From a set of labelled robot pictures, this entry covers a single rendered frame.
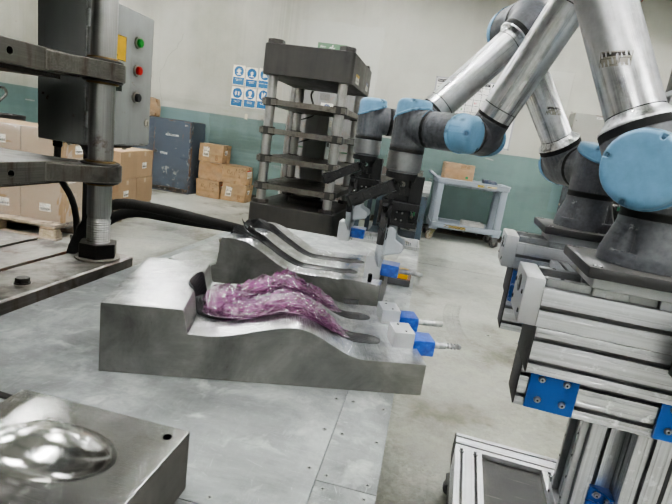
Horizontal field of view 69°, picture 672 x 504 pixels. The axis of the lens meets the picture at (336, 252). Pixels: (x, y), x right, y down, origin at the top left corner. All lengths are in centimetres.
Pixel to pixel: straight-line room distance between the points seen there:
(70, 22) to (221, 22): 700
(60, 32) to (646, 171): 140
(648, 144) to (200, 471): 73
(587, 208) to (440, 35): 646
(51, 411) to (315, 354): 36
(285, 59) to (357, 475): 483
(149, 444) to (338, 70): 473
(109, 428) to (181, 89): 822
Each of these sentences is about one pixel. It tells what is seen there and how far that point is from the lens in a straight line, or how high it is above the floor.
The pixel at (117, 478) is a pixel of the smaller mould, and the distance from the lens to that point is 51.
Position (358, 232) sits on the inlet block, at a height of 93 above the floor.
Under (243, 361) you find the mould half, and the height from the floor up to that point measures 83.
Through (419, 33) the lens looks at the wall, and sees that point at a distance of 777.
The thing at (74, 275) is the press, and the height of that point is 78.
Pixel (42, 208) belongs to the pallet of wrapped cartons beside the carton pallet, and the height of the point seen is 25.
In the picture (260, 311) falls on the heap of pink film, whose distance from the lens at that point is 80.
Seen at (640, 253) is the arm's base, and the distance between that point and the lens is 97.
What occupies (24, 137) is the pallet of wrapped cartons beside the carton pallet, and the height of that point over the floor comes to 83.
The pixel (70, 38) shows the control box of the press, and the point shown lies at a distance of 158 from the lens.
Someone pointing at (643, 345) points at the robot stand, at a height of 91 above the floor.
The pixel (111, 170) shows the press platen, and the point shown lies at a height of 103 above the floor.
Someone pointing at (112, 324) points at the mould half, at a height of 88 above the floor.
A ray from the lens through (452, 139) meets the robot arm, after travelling 99.
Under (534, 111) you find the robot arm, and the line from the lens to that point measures 155.
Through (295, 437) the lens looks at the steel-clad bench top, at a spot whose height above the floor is 80.
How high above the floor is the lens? 118
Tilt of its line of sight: 13 degrees down
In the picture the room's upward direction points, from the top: 8 degrees clockwise
